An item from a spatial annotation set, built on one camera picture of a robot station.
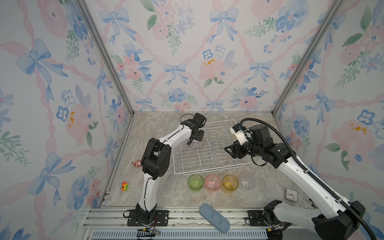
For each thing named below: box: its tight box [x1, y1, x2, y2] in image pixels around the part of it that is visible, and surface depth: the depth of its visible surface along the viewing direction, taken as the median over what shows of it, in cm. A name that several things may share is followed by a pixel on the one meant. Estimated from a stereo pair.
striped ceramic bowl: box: [192, 139, 204, 148], surface depth 98 cm
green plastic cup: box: [188, 174, 204, 192], surface depth 85 cm
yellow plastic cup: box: [222, 174, 239, 193], surface depth 83 cm
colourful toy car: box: [120, 181, 129, 191], surface depth 84 cm
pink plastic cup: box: [205, 174, 221, 193], surface depth 86 cm
